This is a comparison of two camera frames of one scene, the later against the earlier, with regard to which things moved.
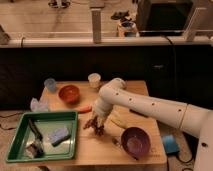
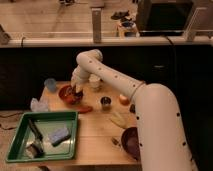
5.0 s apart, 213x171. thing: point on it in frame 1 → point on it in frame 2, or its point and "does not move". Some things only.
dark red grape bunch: (99, 129) → (77, 96)
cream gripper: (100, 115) → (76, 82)
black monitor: (162, 18) does not move
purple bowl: (136, 141) does not move
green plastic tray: (46, 121) does not move
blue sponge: (59, 135) does not move
